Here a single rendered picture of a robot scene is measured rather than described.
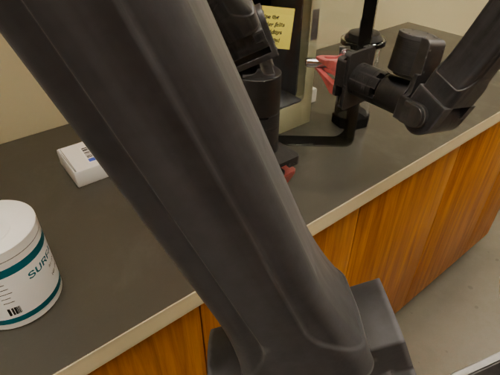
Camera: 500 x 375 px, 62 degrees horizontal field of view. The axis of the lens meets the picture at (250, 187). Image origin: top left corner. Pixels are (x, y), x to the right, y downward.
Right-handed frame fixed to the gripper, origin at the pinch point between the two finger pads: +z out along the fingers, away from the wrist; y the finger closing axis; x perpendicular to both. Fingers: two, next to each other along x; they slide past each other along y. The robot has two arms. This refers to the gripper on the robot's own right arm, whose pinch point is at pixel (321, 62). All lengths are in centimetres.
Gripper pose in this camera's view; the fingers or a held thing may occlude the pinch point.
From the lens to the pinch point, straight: 82.1
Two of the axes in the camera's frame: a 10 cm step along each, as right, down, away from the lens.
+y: 0.1, -7.9, -6.2
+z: -6.2, -4.9, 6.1
